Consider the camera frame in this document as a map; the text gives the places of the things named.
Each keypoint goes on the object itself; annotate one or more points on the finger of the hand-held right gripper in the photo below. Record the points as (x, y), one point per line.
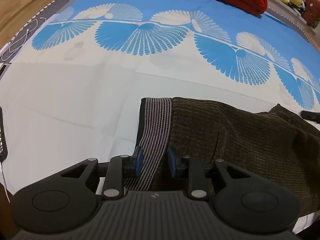
(311, 116)

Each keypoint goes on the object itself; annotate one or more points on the white window sill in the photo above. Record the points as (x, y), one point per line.
(287, 10)

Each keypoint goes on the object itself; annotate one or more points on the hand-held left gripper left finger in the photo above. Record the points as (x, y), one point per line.
(139, 160)

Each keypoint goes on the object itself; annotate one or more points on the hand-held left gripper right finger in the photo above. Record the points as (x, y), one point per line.
(172, 162)

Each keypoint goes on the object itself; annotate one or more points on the red cushion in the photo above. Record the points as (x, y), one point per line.
(313, 10)

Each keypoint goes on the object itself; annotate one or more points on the black mesh swatter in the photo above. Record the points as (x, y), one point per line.
(3, 135)

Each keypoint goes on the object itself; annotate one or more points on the blue white printed bed sheet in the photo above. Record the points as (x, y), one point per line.
(100, 92)

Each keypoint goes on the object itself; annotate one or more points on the wooden bed frame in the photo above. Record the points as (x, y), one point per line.
(20, 2)

